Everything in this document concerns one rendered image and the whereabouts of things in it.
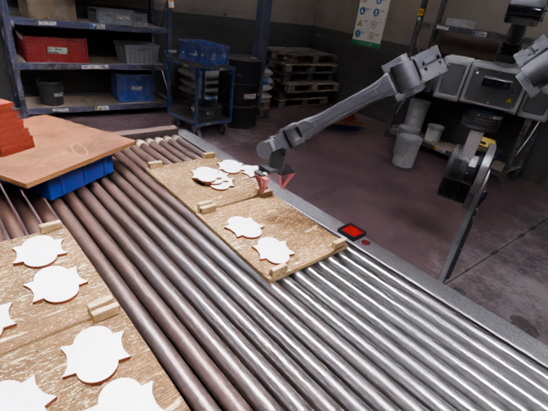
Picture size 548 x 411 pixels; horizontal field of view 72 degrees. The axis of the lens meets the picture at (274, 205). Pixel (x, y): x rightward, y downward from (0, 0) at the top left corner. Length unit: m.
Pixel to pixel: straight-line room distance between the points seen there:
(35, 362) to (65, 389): 0.10
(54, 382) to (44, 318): 0.18
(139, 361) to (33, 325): 0.26
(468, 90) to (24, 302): 1.55
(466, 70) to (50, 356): 1.54
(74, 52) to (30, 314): 4.46
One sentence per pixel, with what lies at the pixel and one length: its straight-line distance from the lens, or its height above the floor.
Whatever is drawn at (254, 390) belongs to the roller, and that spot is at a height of 0.92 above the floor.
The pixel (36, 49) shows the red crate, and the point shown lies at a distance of 5.21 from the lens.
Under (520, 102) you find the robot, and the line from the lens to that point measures 1.63.
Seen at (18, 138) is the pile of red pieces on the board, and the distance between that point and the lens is 1.60.
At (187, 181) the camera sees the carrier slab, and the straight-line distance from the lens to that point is 1.57.
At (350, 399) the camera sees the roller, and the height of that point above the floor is 0.92.
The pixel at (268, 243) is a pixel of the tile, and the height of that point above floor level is 0.95.
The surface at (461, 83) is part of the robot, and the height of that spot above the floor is 1.44.
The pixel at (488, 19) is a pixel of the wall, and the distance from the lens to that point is 6.04.
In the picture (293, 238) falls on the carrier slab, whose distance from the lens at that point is 1.27.
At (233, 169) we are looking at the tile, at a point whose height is 0.95.
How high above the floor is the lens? 1.63
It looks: 29 degrees down
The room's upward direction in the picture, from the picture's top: 9 degrees clockwise
